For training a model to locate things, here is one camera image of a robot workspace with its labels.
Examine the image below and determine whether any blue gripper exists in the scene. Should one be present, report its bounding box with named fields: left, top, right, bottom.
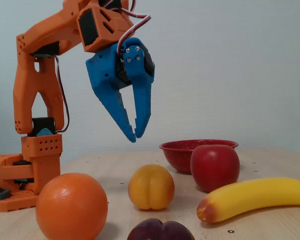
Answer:
left=85, top=37, right=156, bottom=143

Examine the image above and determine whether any dark purple plum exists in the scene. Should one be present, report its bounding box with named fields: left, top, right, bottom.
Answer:
left=126, top=218, right=196, bottom=240

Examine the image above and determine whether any orange robot base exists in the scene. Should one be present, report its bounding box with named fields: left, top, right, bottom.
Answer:
left=0, top=144, right=40, bottom=213

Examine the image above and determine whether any red speckled bowl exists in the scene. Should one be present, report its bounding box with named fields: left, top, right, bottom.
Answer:
left=159, top=139, right=240, bottom=175

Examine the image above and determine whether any yellow peach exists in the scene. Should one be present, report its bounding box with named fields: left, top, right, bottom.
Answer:
left=127, top=164, right=175, bottom=211

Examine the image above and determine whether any red apple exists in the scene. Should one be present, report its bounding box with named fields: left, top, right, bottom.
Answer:
left=190, top=144, right=241, bottom=194

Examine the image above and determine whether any orange fruit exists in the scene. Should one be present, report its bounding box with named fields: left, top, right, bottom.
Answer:
left=35, top=172, right=109, bottom=240

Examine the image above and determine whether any yellow banana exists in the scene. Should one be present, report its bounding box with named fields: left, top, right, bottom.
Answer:
left=196, top=177, right=300, bottom=224

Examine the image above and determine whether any dark grey table clamp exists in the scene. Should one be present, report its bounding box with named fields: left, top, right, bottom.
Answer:
left=0, top=181, right=11, bottom=202

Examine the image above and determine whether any lower arm servo cable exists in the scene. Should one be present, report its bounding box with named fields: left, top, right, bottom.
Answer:
left=54, top=56, right=70, bottom=134

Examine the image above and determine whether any gripper servo cable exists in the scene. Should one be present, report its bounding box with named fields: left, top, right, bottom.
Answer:
left=99, top=6, right=152, bottom=55

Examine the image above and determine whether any wrist servo cable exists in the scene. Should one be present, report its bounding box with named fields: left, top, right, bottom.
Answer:
left=126, top=0, right=138, bottom=16

